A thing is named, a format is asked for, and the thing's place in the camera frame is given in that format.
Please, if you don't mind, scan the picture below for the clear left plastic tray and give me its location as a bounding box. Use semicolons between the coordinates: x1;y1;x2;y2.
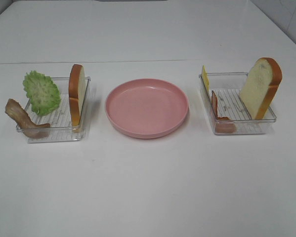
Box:
16;76;91;143

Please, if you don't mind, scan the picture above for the yellow cheese slice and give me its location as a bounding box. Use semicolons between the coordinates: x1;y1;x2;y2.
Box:
201;65;210;93

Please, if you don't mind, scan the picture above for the clear plastic tray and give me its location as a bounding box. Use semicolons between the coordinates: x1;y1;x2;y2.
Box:
199;72;276;135
16;76;91;143

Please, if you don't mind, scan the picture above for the bread slice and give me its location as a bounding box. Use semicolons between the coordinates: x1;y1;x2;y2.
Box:
239;57;282;120
68;64;86;126

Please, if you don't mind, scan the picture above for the pink round plate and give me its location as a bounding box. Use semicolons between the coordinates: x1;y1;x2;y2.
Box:
105;79;189;139

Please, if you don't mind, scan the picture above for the brown bacon strip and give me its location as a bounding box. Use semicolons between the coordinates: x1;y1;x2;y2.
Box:
5;98;50;139

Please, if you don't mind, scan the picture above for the red bacon strip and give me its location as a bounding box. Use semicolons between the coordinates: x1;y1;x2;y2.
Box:
211;91;236;134

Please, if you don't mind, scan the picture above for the green lettuce leaf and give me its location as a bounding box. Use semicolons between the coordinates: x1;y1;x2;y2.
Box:
23;71;61;116

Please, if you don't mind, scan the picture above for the clear right plastic tray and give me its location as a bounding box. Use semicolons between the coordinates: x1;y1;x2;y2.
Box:
199;72;276;135

